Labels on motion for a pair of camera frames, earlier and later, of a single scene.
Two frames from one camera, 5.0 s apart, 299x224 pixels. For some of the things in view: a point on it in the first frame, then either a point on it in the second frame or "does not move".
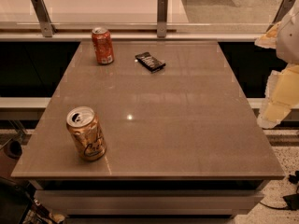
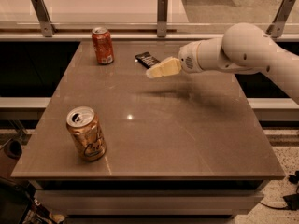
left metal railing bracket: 48,29 does not move
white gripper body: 290,37 → 188,58
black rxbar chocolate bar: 149,62 does not move
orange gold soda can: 87,133 does not move
